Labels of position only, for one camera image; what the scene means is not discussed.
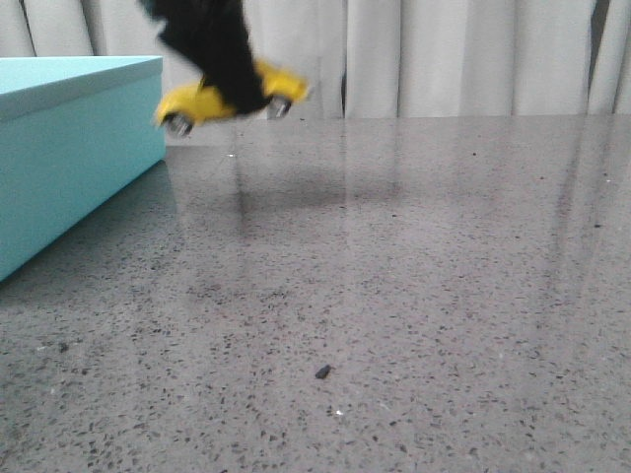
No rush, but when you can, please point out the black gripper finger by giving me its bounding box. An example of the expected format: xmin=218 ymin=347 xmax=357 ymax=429
xmin=140 ymin=0 xmax=269 ymax=114

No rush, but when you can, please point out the small black debris crumb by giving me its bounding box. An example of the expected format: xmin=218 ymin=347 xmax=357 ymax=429
xmin=315 ymin=365 xmax=331 ymax=379

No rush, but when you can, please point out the light blue storage box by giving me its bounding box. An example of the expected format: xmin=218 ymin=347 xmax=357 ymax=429
xmin=1 ymin=56 xmax=166 ymax=278

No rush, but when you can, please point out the white pleated curtain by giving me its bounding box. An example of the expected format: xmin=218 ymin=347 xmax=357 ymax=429
xmin=0 ymin=0 xmax=631 ymax=120

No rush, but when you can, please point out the yellow toy beetle car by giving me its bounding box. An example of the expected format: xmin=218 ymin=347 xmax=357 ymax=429
xmin=154 ymin=59 xmax=311 ymax=137

